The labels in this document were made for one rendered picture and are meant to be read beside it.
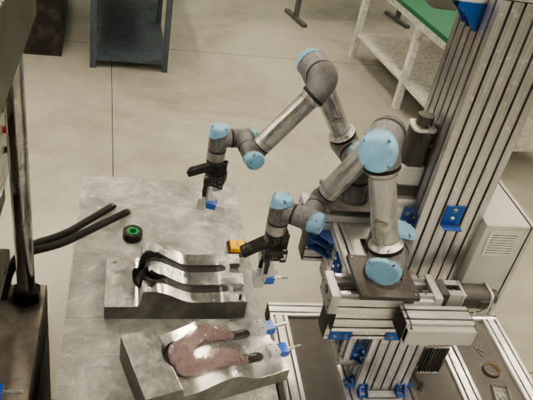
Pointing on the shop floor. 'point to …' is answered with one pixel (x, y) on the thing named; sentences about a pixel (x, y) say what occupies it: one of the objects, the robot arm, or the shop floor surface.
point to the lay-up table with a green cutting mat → (419, 51)
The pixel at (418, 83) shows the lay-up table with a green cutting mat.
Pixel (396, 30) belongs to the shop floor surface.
